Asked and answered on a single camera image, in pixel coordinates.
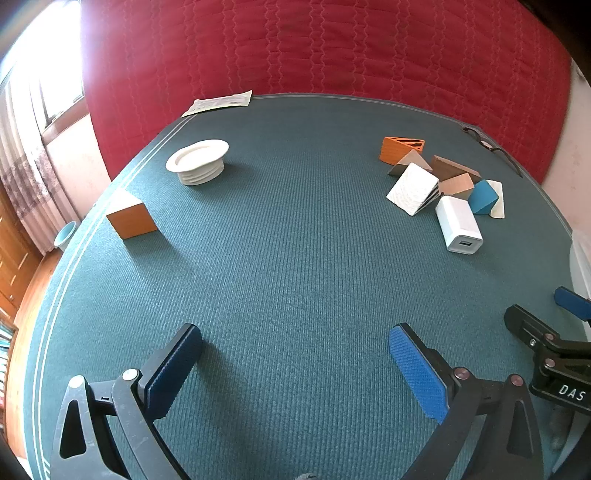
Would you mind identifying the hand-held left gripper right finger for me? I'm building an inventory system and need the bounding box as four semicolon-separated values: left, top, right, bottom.
389;323;546;480

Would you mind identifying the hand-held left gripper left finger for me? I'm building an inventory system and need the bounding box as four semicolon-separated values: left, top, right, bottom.
52;323;204;480

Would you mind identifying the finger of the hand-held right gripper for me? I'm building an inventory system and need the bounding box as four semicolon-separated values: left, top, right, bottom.
554;287;591;321
504;305;591;366

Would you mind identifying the white charger adapter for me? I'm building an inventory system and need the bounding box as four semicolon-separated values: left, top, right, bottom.
435;195;484;254

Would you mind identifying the blue block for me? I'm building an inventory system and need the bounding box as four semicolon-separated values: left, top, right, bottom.
468;179;502;215

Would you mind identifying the beige wooden block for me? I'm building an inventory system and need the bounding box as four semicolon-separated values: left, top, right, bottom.
438;173;475;200

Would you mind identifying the orange cube block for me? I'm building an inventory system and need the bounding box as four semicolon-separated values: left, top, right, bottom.
106;188;158;239

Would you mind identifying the brown long block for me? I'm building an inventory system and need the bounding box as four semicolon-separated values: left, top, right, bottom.
431;155;482;183

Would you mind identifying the white textured block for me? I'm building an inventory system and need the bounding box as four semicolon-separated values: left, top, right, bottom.
386;162;439;216

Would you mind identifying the beige triangular prism block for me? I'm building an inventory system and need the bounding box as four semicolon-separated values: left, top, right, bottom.
388;150;437;178

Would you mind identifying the orange hollow triangular block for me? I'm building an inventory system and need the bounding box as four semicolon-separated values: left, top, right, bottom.
379;137;426;166

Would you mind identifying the white ribbed round cap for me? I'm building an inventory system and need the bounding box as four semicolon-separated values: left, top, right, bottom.
165;139;230;186

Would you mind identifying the green table mat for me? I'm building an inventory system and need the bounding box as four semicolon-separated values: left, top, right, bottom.
21;93;591;480

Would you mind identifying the light blue bin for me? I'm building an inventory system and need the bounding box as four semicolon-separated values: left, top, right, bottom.
54;220;78;252

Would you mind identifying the black wristwatch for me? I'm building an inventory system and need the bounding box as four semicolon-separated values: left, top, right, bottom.
462;126;525;178

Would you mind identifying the wooden cabinet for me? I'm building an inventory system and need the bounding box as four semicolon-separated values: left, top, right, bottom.
0;185;47;315

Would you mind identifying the patterned curtain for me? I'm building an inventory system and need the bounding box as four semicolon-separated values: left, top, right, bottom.
0;78;98;254

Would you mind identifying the white paper sheet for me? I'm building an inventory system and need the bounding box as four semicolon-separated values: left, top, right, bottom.
181;90;254;118

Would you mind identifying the bright window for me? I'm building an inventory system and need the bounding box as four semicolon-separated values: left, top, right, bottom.
14;0;88;134

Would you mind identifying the red quilted blanket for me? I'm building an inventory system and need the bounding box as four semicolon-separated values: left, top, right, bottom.
81;0;573;185

